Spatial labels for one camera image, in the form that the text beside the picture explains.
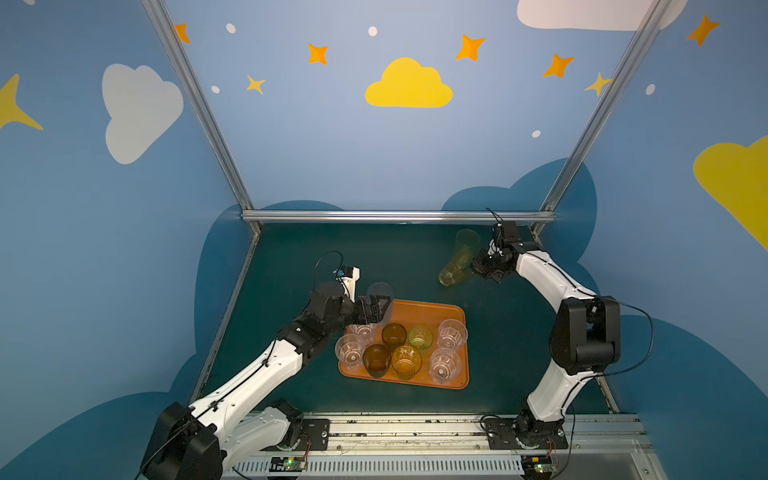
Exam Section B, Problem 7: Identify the controller board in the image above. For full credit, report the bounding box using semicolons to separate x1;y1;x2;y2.
520;456;556;480
268;457;307;474

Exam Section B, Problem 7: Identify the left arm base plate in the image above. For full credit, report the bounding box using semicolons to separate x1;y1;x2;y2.
280;418;330;452

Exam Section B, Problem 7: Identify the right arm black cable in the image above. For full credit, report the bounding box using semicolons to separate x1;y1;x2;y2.
593;299;655;379

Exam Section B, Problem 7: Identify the aluminium frame left post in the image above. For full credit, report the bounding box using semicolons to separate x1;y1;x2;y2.
141;0;261;236

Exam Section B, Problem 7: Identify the right controller board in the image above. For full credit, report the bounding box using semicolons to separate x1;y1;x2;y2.
520;456;556;480

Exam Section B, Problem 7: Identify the clear faceted glass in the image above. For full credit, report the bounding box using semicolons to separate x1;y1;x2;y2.
436;319;468;351
349;325;377;345
335;334;366;370
429;348;462;384

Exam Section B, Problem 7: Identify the aluminium frame right post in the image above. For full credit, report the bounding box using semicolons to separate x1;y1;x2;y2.
531;0;673;239

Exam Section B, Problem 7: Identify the yellow ribbed glass front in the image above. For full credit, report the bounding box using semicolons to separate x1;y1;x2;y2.
438;246;474;287

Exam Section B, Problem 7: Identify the aluminium frame post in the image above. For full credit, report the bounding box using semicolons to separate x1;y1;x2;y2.
531;0;673;239
141;0;261;236

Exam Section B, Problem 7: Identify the aluminium frame back bar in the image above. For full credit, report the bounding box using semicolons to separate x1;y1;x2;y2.
241;209;555;224

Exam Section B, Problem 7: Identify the left controller board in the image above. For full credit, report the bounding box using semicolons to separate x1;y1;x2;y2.
268;457;307;474

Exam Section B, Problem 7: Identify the green clear cup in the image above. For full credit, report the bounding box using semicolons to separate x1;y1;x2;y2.
407;325;434;351

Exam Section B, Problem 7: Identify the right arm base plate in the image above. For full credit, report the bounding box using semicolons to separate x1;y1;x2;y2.
479;416;569;450

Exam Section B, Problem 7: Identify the dark amber textured cup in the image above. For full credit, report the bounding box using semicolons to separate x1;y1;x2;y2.
381;323;408;351
363;344;391;379

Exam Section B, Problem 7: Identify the aluminium mounting rail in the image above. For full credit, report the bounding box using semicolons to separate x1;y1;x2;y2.
219;413;666;479

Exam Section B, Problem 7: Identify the tall amber clear cup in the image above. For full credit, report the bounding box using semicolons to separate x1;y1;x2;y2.
391;344;422;381

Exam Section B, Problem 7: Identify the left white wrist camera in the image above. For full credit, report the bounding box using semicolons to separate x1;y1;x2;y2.
335;265;360;302

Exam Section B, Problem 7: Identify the orange plastic tray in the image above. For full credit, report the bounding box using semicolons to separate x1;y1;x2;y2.
338;300;470;390

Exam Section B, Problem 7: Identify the frosted blue tall cup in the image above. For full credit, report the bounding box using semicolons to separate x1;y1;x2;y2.
366;282;394;325

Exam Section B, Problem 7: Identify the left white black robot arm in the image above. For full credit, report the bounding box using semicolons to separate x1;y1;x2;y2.
138;279;394;479

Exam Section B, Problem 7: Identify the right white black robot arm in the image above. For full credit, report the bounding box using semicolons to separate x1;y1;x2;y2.
471;219;621;449

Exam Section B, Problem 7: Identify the yellow-green glass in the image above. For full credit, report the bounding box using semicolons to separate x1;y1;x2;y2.
455;229;480;258

